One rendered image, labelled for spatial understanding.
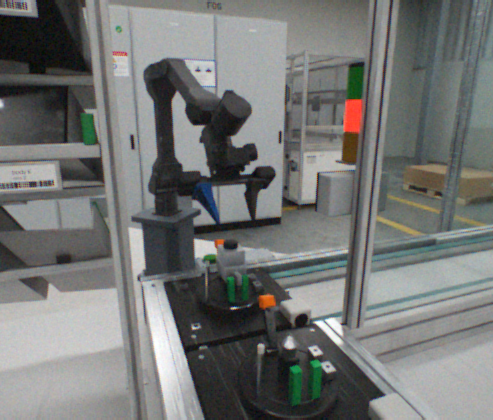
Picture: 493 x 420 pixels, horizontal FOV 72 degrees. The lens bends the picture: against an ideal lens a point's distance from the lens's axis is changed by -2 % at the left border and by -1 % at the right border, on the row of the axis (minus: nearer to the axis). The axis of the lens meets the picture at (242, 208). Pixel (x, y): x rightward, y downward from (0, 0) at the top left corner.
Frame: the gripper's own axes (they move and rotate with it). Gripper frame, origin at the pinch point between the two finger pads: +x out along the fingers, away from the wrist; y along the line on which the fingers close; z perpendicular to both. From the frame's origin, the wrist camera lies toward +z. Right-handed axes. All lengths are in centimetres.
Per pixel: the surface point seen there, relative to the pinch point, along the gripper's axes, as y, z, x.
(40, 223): -91, -284, -123
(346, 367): 9.6, 5.7, 31.0
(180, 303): -10.4, -15.0, 13.8
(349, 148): 16.5, 16.0, -1.1
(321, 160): 251, -303, -183
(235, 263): -0.1, -6.0, 9.6
